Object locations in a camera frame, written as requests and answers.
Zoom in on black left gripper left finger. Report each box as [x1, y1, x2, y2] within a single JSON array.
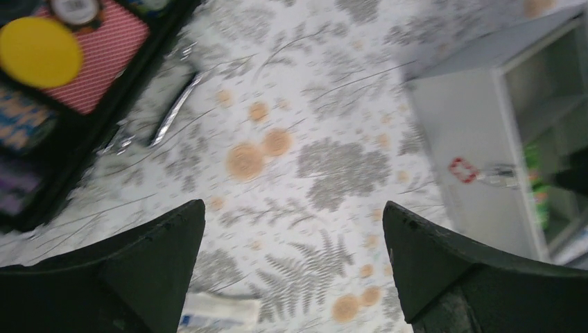
[[1, 199, 205, 332]]

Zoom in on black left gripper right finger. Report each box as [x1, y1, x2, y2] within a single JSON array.
[[382, 201, 587, 332]]

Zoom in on white tape roll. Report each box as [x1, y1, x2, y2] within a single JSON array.
[[178, 292, 261, 332]]

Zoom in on grey metal box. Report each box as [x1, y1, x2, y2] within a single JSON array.
[[408, 3, 587, 262]]

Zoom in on green sachet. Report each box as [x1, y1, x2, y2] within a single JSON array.
[[524, 143, 549, 230]]

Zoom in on floral table mat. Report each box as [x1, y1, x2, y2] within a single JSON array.
[[1, 1, 570, 332]]

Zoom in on black poker chip case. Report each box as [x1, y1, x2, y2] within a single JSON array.
[[1, 1, 198, 232]]

